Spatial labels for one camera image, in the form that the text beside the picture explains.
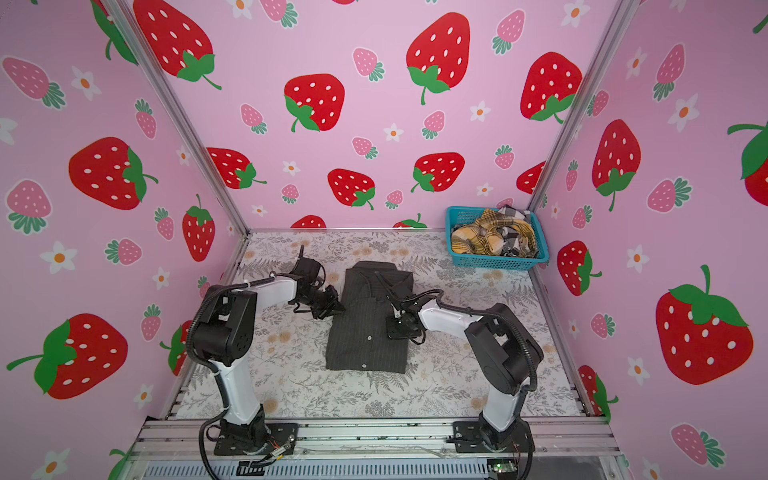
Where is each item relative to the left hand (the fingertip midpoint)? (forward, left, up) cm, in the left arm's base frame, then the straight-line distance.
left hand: (348, 306), depth 97 cm
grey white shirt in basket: (+23, -57, +11) cm, 62 cm away
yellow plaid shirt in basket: (+23, -47, +9) cm, 53 cm away
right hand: (-9, -14, -1) cm, 17 cm away
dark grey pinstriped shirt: (-12, -5, +1) cm, 13 cm away
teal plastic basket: (+39, -42, +6) cm, 57 cm away
